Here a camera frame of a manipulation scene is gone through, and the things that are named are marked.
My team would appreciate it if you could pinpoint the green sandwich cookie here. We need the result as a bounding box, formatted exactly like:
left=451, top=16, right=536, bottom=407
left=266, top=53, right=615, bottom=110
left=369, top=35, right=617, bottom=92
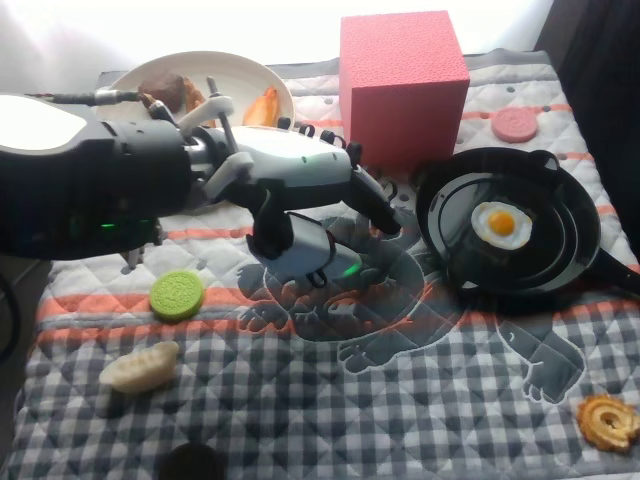
left=149, top=269, right=206, bottom=324

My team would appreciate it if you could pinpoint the black frying pan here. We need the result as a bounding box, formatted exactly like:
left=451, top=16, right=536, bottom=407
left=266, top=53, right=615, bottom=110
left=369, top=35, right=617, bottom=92
left=414, top=147, right=640, bottom=317

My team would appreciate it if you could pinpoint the toy fried chicken wing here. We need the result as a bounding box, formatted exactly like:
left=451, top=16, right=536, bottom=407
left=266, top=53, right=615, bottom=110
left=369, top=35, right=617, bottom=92
left=182, top=75, right=207, bottom=115

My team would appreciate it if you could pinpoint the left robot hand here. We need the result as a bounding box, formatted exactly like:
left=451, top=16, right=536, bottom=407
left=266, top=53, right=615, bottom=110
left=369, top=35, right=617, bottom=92
left=227, top=124, right=404, bottom=290

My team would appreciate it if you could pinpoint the white round plate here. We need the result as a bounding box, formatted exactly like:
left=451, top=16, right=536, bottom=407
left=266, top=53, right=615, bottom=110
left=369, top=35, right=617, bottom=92
left=107, top=50, right=296, bottom=132

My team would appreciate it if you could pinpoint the brown toy meat piece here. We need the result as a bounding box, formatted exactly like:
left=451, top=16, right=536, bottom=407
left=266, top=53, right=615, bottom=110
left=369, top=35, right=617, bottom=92
left=138, top=73, right=186, bottom=114

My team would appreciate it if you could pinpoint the pink foam block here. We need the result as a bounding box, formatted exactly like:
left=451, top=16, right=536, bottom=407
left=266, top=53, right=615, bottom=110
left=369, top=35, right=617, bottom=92
left=339, top=10, right=471, bottom=174

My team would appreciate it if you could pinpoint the black sandwich cookie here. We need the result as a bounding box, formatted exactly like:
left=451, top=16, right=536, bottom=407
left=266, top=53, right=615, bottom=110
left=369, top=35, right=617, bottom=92
left=158, top=442, right=225, bottom=480

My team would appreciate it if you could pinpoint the toy fried egg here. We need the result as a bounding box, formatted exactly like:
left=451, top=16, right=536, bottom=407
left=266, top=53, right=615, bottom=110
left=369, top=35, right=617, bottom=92
left=470, top=200, right=534, bottom=250

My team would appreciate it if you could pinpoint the white toy dumpling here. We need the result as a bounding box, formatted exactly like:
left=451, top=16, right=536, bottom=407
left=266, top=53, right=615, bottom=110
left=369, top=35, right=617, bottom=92
left=98, top=341, right=181, bottom=395

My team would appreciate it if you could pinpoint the pink sandwich cookie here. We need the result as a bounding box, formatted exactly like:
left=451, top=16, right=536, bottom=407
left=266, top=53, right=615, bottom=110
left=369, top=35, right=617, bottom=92
left=490, top=106, right=539, bottom=145

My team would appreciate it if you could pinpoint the swirl butter cookie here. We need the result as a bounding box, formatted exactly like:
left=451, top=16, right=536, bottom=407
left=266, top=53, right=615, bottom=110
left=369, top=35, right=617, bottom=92
left=576, top=393, right=640, bottom=454

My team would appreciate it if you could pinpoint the grey quilt with bear print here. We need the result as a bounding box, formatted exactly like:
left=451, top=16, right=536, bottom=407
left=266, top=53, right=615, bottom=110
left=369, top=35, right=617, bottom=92
left=9, top=47, right=640, bottom=480

